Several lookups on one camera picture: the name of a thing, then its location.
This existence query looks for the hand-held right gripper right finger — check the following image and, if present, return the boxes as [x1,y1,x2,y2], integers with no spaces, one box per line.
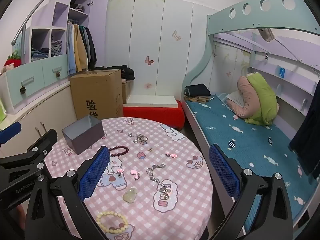
[209,144,293,240]

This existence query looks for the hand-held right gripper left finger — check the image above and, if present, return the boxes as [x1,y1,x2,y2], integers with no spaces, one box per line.
[24,145,111,240]

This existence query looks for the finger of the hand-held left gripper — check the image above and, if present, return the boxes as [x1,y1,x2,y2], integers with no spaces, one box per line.
[0,129,58,180]
[0,122,22,144]

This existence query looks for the grey metal box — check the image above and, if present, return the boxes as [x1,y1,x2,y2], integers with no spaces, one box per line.
[62,115,105,155]

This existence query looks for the pale jade pendant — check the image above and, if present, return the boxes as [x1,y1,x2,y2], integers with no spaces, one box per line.
[122,188,139,204]

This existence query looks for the cream bead bracelet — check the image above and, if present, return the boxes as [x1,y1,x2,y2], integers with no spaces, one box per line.
[96,211,129,234]

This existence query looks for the silver pearl charm chain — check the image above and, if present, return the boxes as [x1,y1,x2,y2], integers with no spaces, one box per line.
[146,163,173,201]

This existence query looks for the green bag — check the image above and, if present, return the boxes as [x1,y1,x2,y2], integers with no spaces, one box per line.
[0,97,7,123]

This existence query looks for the beige cabinet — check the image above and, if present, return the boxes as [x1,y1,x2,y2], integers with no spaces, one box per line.
[0,81,75,155]

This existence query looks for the blue printed mattress sheet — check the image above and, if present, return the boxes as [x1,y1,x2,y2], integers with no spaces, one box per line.
[186,93,315,233]

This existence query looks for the light green drawer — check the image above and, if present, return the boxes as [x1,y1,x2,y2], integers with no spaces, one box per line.
[42,54,69,87]
[5,60,44,107]

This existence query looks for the pink checked tablecloth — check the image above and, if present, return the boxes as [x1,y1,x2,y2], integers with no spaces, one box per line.
[44,117,213,240]

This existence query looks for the pink plush toy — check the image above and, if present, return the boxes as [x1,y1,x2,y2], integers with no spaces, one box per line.
[0,64,15,76]

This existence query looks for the red strawberry plush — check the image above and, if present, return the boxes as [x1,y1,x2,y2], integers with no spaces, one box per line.
[4,50,22,68]

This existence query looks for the white pillow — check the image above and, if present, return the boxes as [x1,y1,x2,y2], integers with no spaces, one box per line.
[226,91,244,107]

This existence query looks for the tan folded cloth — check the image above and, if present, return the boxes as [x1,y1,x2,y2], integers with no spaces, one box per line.
[184,95,213,103]

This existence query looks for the red ottoman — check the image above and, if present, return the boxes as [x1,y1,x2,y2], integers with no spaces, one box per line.
[122,99,185,131]

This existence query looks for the pink quilt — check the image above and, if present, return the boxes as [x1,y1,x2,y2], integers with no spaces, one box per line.
[226,76,259,119]

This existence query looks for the large cardboard box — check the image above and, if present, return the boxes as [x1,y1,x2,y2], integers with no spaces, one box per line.
[69,69,123,120]

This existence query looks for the folded dark clothes stack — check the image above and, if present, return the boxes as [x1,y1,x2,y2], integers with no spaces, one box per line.
[31,47,50,62]

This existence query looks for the green quilt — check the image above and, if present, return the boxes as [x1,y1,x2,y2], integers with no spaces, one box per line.
[246,72,280,126]

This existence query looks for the small cardboard box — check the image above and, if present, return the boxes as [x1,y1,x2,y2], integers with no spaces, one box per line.
[122,79,132,104]

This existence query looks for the white board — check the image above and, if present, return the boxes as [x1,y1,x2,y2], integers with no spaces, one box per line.
[126,95,177,108]

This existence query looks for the dark hanging garment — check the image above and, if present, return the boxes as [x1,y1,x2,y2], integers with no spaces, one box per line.
[289,80,320,179]

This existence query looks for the folded jeans stack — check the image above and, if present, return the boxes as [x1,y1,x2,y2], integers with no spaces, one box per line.
[51,40,63,57]

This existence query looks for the light blue hanging shirt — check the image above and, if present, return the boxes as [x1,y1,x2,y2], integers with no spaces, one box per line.
[66,24,77,75]

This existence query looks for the yellow hanging jacket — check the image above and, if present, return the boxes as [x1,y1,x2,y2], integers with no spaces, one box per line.
[74,24,89,72]

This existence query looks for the black clothes pile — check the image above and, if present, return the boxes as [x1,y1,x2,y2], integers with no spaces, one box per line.
[94,65,135,82]

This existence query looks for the dark hanging coats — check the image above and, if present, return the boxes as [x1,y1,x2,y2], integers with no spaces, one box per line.
[80,26,97,69]

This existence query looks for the purple shelf unit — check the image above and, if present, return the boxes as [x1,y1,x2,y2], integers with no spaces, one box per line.
[11,0,109,73]

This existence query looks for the grey clothes on shelf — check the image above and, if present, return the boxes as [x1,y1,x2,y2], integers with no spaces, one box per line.
[69,1,85,12]

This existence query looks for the grey hanging pouch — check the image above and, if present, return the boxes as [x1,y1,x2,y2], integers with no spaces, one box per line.
[257,28,275,42]

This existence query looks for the white wardrobe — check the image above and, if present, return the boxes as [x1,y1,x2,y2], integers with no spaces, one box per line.
[105,0,218,98]

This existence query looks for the light green bunk bed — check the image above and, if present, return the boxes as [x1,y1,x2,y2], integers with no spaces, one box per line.
[181,0,320,240]

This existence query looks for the dark red bead bracelet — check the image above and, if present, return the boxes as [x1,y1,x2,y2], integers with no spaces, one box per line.
[109,146,130,158]

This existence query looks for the tangled silver chain jewelry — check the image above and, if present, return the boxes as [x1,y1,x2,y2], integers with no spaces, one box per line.
[127,133,149,145]

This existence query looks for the wire clothes hanger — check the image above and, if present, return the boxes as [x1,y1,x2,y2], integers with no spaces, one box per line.
[309,64,320,78]

